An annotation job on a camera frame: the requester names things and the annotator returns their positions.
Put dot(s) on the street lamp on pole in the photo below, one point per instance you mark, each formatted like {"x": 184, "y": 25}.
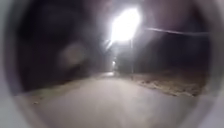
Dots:
{"x": 132, "y": 56}

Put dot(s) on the grey asphalt path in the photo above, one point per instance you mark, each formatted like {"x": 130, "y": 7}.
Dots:
{"x": 110, "y": 106}

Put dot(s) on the dim grass verge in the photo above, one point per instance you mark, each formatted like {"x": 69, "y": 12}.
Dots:
{"x": 53, "y": 91}

